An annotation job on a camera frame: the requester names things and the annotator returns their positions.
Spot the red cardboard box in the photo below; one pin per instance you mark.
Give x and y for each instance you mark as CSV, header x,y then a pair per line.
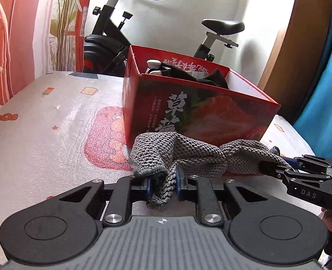
x,y
225,112

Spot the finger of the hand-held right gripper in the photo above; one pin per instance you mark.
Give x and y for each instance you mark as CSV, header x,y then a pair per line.
x,y
312,161
270,168

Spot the black soft cloth item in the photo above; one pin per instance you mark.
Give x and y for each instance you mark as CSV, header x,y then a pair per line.
x,y
199,77

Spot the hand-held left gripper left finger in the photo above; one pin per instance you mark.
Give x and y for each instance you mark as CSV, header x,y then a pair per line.
x,y
148,185

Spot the blue hanging cloth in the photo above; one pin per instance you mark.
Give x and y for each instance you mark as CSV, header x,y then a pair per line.
x,y
323,76

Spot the printed backdrop cloth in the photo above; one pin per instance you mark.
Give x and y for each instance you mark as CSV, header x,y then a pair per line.
x,y
22,33

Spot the black exercise bike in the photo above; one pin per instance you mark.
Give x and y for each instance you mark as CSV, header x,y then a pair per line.
x,y
104,45

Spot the brown wooden panel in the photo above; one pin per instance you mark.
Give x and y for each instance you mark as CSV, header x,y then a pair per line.
x,y
289,47

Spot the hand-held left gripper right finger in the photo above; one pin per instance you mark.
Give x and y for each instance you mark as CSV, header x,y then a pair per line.
x,y
179,185

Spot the grey knitted towel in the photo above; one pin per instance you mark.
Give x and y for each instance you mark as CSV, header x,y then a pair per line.
x,y
194,157

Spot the white soft item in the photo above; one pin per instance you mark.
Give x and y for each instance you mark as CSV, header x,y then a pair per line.
x,y
154,62

